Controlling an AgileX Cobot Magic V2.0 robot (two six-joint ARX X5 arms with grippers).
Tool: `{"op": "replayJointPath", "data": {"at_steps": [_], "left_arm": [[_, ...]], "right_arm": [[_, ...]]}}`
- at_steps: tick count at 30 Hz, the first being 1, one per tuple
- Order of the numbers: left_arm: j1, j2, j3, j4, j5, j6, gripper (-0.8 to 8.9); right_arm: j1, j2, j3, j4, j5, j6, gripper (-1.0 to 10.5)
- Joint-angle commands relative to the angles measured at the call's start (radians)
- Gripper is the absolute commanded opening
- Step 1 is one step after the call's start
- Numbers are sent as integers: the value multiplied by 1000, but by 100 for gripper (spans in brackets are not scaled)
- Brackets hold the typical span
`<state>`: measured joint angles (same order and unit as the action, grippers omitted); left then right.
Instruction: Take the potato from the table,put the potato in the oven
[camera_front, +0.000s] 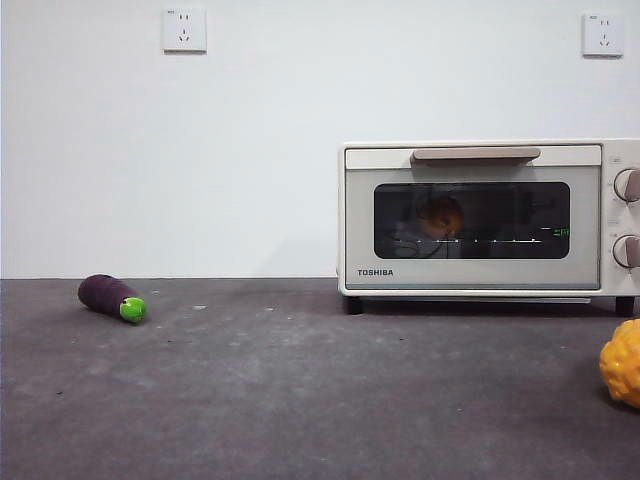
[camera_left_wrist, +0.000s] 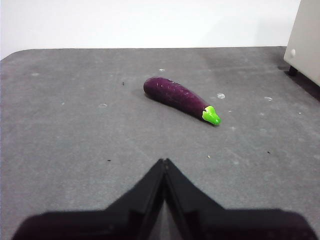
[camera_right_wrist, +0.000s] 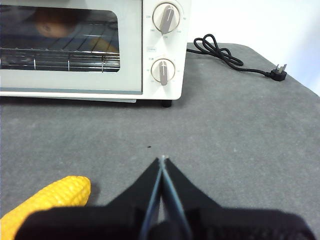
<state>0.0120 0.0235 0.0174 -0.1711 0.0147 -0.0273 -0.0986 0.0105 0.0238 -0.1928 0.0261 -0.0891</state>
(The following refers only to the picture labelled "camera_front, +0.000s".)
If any white Toshiba toaster oven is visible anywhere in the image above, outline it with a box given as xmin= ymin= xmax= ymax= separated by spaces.
xmin=336 ymin=138 xmax=640 ymax=316

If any bumpy yellow toy vegetable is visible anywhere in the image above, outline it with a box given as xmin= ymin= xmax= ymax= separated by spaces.
xmin=599 ymin=318 xmax=640 ymax=409

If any metal wire oven rack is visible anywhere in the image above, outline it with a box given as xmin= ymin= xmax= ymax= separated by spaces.
xmin=394 ymin=237 xmax=544 ymax=246

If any glass oven door with handle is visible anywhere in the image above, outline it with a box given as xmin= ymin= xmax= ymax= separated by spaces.
xmin=344 ymin=144 xmax=603 ymax=292

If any brown potato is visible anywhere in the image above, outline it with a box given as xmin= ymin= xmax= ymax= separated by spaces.
xmin=418 ymin=195 xmax=464 ymax=239

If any beige oven knob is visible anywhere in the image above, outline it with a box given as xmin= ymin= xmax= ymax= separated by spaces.
xmin=613 ymin=168 xmax=640 ymax=203
xmin=612 ymin=233 xmax=640 ymax=269

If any purple toy eggplant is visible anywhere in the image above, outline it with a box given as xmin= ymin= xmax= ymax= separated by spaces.
xmin=77 ymin=273 xmax=148 ymax=326

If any white wall socket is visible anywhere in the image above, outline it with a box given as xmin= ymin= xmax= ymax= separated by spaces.
xmin=581 ymin=12 xmax=625 ymax=59
xmin=161 ymin=6 xmax=208 ymax=55

